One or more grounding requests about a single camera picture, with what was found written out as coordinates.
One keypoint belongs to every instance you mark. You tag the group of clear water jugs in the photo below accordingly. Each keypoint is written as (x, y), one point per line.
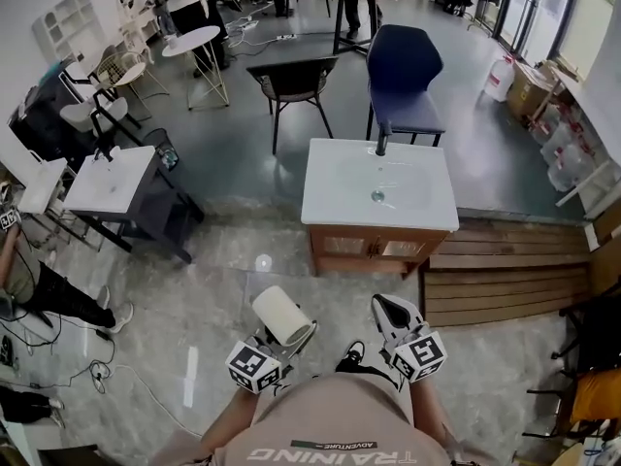
(565, 148)

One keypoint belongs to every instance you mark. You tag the wooden vanity cabinet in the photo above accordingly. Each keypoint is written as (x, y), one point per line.
(373, 250)

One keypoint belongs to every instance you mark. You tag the white arched shelf unit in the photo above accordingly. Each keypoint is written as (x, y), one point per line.
(68, 22)

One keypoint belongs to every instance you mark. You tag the black mesh wastebasket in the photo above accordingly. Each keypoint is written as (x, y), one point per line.
(162, 146)

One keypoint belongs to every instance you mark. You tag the person's left forearm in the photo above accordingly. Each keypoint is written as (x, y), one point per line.
(228, 420)

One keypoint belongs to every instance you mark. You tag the person's black and white shoe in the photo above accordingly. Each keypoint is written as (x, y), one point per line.
(353, 355)

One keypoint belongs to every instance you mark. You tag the round white table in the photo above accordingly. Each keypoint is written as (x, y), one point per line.
(191, 42)

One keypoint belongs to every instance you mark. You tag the blue upholstered chair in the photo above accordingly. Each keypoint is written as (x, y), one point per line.
(405, 80)

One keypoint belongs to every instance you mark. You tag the person's right forearm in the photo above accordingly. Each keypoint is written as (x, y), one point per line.
(434, 410)

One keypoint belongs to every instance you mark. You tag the small black faucet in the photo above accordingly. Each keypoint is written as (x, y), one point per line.
(103, 153)

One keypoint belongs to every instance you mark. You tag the black chair with orange cushion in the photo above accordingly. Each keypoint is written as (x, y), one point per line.
(594, 386)

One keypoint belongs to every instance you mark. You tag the white chair with black frame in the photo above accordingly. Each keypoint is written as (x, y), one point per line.
(92, 112)

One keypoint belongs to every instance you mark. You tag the clear water jug red label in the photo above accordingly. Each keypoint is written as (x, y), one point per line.
(500, 80)

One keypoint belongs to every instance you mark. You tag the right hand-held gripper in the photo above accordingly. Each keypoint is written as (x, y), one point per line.
(419, 355)

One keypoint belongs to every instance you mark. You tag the white power strip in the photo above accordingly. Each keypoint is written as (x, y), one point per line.
(286, 37)

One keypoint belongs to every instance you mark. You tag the wooden slat platform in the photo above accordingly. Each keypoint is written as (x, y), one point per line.
(504, 270)

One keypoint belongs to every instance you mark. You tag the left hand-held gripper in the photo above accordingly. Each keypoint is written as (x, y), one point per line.
(253, 366)

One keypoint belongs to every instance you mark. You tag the white sink counter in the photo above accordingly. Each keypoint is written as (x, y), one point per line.
(339, 197)

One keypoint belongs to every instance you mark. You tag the white vanity table with mirror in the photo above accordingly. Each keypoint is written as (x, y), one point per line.
(136, 22)

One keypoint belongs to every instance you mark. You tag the small white sink top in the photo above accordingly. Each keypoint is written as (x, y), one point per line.
(114, 182)

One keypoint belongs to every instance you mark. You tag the cardboard box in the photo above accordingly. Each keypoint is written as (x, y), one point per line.
(526, 90)

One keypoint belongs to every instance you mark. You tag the person's beige shirt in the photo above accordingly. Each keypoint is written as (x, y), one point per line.
(335, 425)

